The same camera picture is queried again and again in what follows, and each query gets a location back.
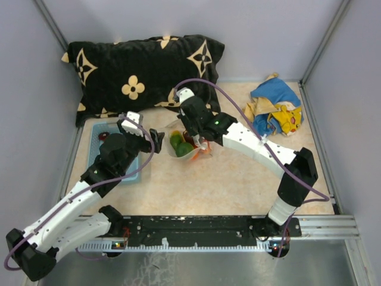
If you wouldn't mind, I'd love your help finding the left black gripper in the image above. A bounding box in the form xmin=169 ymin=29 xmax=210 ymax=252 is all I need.
xmin=117 ymin=120 xmax=164 ymax=173

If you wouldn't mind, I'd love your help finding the dark purple toy fruit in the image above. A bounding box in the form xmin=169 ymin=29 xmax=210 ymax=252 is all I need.
xmin=183 ymin=130 xmax=197 ymax=148

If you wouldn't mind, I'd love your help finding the green toy lime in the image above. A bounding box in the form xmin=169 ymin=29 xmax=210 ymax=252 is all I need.
xmin=175 ymin=142 xmax=194 ymax=157

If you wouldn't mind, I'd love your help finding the clear polka dot zip bag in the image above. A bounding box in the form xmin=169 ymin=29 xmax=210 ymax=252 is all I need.
xmin=159 ymin=120 xmax=212 ymax=161

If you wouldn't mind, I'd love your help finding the light blue plastic basket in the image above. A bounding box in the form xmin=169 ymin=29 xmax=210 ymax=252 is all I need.
xmin=86 ymin=122 xmax=141 ymax=185

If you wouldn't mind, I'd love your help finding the small dark red toy fruit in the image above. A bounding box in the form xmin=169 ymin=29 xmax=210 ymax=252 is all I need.
xmin=98 ymin=132 xmax=110 ymax=141

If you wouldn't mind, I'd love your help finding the yellow green toy mango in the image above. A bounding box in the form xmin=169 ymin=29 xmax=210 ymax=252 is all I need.
xmin=170 ymin=133 xmax=183 ymax=150

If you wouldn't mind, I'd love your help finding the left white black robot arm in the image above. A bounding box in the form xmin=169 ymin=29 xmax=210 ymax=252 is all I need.
xmin=4 ymin=129 xmax=164 ymax=281

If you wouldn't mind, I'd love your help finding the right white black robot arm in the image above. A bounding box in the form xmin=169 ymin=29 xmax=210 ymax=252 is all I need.
xmin=177 ymin=93 xmax=318 ymax=237

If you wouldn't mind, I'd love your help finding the black floral plush pillow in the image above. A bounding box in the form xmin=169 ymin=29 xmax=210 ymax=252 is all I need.
xmin=61 ymin=35 xmax=225 ymax=127

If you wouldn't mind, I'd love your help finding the blue yellow cartoon cloth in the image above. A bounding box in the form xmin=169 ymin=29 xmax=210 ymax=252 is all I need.
xmin=242 ymin=73 xmax=304 ymax=136

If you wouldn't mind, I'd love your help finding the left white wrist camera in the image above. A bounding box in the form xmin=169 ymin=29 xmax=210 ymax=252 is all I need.
xmin=117 ymin=111 xmax=144 ymax=137

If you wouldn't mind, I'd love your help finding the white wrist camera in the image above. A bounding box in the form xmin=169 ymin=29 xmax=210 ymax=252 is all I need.
xmin=173 ymin=88 xmax=195 ymax=105
xmin=117 ymin=111 xmax=144 ymax=137

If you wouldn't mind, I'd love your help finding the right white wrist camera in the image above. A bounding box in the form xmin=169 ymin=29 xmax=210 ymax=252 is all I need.
xmin=173 ymin=88 xmax=195 ymax=105

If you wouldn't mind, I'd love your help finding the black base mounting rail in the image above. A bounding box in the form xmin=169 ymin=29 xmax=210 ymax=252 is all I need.
xmin=89 ymin=214 xmax=301 ymax=248

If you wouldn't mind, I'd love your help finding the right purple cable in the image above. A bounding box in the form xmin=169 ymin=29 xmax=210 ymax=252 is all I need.
xmin=174 ymin=78 xmax=330 ymax=259

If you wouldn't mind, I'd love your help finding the purple cable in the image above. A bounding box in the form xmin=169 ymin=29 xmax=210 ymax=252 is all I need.
xmin=174 ymin=78 xmax=330 ymax=259
xmin=3 ymin=113 xmax=156 ymax=271

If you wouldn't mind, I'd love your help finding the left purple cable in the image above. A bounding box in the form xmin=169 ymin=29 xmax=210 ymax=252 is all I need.
xmin=3 ymin=113 xmax=156 ymax=271

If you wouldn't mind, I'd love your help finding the aluminium frame rail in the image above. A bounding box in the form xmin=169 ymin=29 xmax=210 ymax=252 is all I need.
xmin=78 ymin=214 xmax=360 ymax=256

